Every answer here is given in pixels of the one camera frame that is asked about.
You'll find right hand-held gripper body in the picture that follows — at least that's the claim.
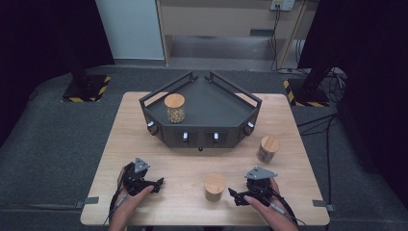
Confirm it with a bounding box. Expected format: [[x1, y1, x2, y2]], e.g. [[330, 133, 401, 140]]
[[243, 165, 279, 207]]

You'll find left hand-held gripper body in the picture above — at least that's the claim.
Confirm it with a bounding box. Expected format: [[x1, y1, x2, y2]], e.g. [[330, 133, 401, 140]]
[[120, 156, 152, 197]]

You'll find wooden cylinder jar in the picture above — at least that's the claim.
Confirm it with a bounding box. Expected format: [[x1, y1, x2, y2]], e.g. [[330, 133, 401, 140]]
[[203, 172, 227, 203], [256, 135, 281, 164]]

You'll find glass jar of pale beans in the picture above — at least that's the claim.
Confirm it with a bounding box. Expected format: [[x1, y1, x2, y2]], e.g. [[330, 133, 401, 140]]
[[164, 92, 187, 124]]

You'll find dark grey corner shelf rack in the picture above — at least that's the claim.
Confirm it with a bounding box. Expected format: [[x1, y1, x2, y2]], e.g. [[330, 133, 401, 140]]
[[139, 70, 263, 152]]

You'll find person's right hand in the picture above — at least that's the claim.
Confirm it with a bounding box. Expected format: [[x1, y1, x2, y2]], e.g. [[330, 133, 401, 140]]
[[242, 177, 292, 225]]

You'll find person's left hand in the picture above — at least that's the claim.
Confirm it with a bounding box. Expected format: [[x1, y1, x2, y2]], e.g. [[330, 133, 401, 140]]
[[109, 166, 155, 224]]

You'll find grey tape strip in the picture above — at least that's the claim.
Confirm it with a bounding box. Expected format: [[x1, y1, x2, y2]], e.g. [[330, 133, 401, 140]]
[[312, 199, 336, 213], [75, 195, 100, 210]]

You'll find black stand with striped base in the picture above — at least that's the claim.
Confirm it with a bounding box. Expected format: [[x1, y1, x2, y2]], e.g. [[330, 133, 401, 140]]
[[61, 47, 113, 104], [282, 61, 331, 108]]

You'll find white panel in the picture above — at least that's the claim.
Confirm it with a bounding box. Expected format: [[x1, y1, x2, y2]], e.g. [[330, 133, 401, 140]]
[[94, 0, 166, 62]]

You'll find beige wooden cabinet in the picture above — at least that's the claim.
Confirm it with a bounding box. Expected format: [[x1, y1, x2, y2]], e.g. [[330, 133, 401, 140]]
[[155, 0, 310, 69]]

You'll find black curtain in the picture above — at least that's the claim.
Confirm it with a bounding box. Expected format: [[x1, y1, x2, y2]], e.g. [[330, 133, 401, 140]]
[[0, 0, 115, 147], [297, 0, 408, 210]]

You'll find left hand-held gripper cable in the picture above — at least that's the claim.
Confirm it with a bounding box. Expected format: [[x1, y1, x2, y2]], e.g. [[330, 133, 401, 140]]
[[103, 187, 130, 226]]

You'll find hand-held gripper cable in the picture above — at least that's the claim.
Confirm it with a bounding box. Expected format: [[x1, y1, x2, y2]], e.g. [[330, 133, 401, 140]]
[[103, 187, 130, 226], [268, 187, 307, 226]]

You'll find right hand-held gripper cable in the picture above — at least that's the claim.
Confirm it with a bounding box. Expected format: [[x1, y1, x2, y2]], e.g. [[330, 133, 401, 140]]
[[268, 187, 307, 226]]

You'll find long black floor cable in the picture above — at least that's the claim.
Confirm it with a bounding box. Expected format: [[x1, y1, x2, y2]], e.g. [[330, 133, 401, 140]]
[[296, 113, 341, 208]]

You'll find bundle of black cables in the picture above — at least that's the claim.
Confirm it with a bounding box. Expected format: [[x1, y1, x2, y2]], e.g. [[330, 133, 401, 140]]
[[323, 67, 348, 104]]

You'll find black cable from socket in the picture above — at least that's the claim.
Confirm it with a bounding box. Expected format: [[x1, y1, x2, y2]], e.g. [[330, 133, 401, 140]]
[[269, 5, 299, 74]]

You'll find white wall socket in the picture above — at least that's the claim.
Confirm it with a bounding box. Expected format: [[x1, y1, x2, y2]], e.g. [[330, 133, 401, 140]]
[[269, 0, 295, 13]]

